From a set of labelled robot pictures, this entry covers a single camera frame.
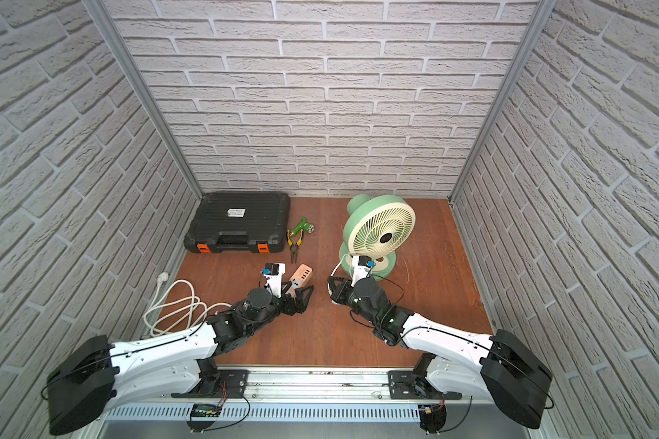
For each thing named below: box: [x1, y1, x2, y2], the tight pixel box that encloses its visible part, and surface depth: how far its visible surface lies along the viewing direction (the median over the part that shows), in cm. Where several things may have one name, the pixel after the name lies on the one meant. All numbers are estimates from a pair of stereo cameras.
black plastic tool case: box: [183, 191, 292, 255], surface depth 105 cm
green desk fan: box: [338, 193, 416, 281], surface depth 79 cm
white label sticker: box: [226, 208, 247, 217], surface depth 106 cm
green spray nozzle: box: [289, 216, 315, 236], surface depth 109 cm
